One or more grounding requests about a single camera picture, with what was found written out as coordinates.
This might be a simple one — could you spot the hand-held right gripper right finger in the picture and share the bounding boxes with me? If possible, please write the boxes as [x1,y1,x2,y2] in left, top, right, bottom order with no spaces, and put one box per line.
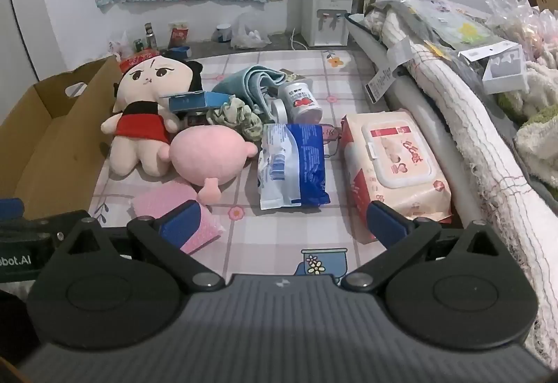
[341,200,519,292]

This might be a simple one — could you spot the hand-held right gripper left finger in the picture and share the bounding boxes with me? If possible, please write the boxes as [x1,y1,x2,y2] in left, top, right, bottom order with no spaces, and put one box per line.
[50,200,223,292]

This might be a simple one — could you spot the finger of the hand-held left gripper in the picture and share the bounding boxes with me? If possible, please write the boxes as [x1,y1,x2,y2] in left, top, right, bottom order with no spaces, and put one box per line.
[0,198,26,220]

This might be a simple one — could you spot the pink sponge packet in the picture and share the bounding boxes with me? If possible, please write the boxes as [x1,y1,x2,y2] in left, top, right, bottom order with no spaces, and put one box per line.
[131,181,223,255]

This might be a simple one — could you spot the pink plush toy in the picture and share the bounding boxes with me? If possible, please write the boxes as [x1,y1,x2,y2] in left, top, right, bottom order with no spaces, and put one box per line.
[158,124,259,205]

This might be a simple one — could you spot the brown cardboard box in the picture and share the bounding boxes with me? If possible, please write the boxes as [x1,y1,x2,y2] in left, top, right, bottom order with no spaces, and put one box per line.
[0,56,125,220]

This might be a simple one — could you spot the plush doll red dress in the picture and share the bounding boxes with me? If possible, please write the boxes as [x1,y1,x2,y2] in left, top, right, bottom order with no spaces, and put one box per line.
[101,49,205,175]

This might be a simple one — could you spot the wet wipes pack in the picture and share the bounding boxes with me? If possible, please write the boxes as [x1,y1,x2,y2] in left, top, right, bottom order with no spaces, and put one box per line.
[340,109,454,243]

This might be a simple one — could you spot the plaid bed sheet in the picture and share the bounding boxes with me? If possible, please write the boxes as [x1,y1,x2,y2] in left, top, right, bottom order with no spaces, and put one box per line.
[89,47,463,279]

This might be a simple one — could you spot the blue white pouch pack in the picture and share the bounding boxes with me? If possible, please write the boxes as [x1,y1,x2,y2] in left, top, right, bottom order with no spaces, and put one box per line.
[257,122,332,210]

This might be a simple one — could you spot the small blue carton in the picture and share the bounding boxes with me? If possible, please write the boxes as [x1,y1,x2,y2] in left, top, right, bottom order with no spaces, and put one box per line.
[159,90,232,114]

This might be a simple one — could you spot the green scrunchie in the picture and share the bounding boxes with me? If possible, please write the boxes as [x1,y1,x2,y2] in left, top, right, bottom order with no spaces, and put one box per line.
[206,97,264,144]

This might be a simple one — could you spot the white tape roll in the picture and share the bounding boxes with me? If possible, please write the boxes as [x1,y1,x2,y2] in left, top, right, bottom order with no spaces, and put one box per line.
[269,99,288,122]

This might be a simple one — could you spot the white bottle red label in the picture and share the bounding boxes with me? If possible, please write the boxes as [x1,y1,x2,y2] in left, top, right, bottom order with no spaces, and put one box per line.
[278,78,323,124]

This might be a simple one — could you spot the blue folded towel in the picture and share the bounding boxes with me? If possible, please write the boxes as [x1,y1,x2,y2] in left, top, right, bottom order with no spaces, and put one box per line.
[211,65,291,122]

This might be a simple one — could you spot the red snack bag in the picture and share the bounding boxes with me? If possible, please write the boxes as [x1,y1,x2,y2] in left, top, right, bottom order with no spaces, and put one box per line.
[120,53,164,67]

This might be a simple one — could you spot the white green fluffy towel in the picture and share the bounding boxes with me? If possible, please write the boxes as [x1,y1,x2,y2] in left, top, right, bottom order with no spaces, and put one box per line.
[497,58,558,192]

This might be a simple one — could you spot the red instant noodle cup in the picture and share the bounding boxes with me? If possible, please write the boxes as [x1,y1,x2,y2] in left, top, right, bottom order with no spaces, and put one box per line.
[168,22,189,49]

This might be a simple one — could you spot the small white box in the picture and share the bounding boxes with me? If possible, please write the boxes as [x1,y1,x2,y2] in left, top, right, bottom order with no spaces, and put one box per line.
[458,40,526,95]

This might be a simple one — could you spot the white plastic bag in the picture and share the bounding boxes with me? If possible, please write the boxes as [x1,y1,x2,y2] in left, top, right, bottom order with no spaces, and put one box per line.
[230,12,272,50]

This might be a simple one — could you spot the printed plastic package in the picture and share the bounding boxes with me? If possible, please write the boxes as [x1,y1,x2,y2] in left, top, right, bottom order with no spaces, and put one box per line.
[403,0,498,50]

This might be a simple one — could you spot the white water dispenser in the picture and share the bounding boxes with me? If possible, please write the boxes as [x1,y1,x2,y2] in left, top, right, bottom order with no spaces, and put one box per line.
[302,0,355,47]

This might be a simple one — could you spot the clear plastic bags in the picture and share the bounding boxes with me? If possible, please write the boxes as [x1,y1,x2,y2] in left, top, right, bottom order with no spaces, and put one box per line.
[486,0,558,65]

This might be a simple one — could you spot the white power cable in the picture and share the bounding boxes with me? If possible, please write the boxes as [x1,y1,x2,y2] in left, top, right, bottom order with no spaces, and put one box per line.
[288,28,315,50]

